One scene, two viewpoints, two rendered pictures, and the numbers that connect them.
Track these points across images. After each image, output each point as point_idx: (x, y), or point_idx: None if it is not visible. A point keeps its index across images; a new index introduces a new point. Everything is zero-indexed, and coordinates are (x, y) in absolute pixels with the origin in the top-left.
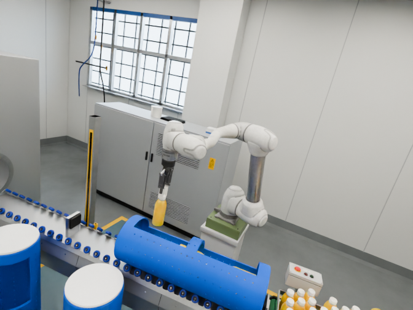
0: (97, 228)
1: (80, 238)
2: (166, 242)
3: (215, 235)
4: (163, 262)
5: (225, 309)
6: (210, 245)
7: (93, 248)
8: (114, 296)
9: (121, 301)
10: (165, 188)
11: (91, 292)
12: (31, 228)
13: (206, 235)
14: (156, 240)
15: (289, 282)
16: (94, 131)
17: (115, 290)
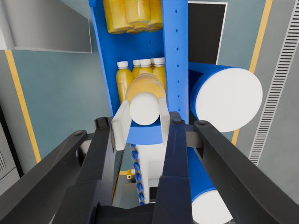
0: (139, 169)
1: (157, 168)
2: (168, 38)
3: (0, 9)
4: (187, 28)
5: None
6: (22, 23)
7: (161, 148)
8: (237, 68)
9: (209, 68)
10: (125, 126)
11: (243, 95)
12: (195, 209)
13: (13, 33)
14: (174, 62)
15: None
16: None
17: (228, 74)
